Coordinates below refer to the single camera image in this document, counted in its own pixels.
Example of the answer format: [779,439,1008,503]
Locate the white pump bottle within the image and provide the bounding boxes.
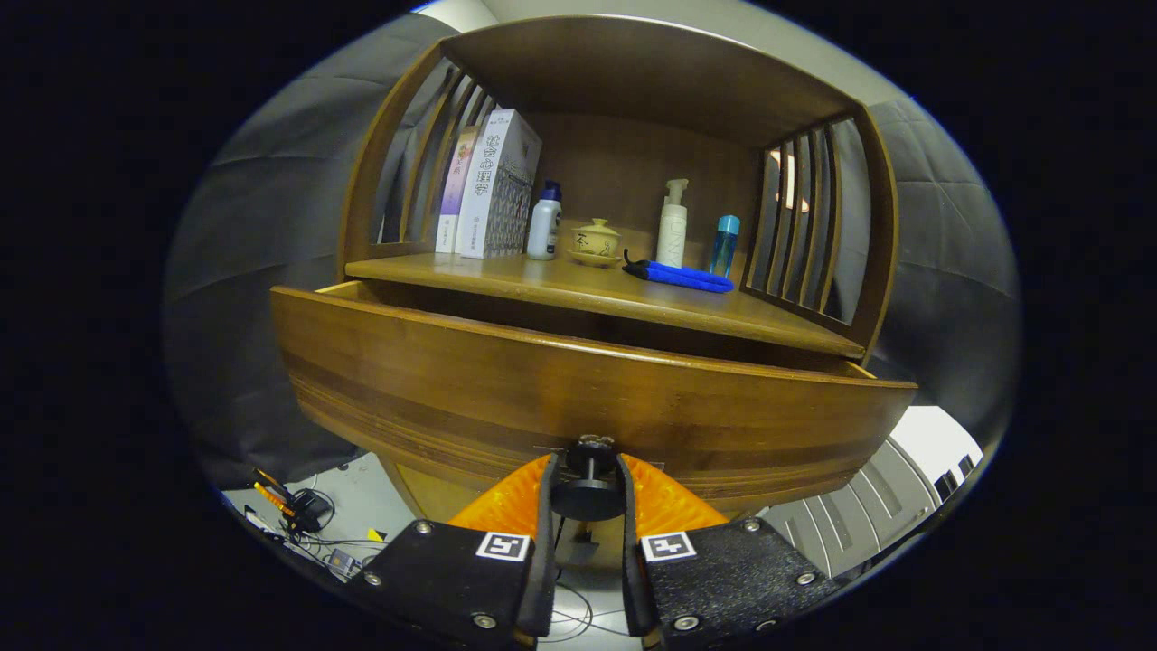
[656,178,690,269]

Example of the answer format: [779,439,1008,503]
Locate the wooden countertop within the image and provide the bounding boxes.
[345,246,867,361]

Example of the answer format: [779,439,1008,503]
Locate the white patterned book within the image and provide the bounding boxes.
[456,108,543,260]

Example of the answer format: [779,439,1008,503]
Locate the wooden cabinet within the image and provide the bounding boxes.
[336,14,900,543]

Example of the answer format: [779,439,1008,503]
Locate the grey ridged panel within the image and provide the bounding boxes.
[761,439,943,580]

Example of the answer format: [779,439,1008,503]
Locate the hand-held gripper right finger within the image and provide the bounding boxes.
[616,452,846,650]

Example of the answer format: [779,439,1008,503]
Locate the teal blue bottle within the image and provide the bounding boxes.
[710,215,741,278]

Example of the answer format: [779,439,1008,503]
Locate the orange and black tool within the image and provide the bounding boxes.
[251,468,335,534]

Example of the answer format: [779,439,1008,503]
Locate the yellow lidded tea cup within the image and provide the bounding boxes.
[568,217,625,269]

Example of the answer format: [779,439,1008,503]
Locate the purple book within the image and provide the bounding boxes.
[435,125,483,254]

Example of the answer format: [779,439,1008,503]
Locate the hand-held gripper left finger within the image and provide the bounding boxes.
[348,452,561,647]

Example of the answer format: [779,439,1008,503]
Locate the black floor cables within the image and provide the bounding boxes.
[289,511,391,580]

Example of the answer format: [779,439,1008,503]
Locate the folded blue cloth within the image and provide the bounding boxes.
[622,250,735,294]

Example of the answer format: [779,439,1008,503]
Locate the small white bottle blue cap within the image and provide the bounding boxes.
[526,181,563,261]

